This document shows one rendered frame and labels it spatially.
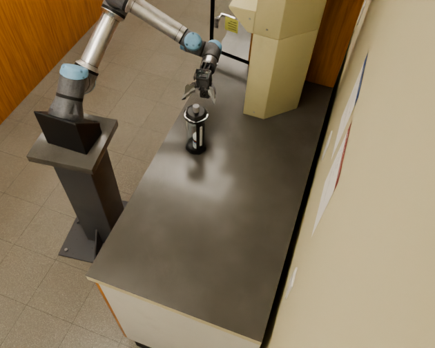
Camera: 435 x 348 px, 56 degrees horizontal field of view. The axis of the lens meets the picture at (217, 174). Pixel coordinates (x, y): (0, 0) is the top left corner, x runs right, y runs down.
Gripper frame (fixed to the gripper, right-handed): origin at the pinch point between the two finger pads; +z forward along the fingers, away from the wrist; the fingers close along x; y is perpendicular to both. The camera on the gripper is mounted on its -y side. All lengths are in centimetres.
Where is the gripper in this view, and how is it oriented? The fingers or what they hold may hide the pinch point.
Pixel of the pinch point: (197, 103)
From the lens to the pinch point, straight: 185.3
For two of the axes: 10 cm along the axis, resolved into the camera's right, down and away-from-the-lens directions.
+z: -2.2, 8.5, -4.8
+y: -0.6, -5.0, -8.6
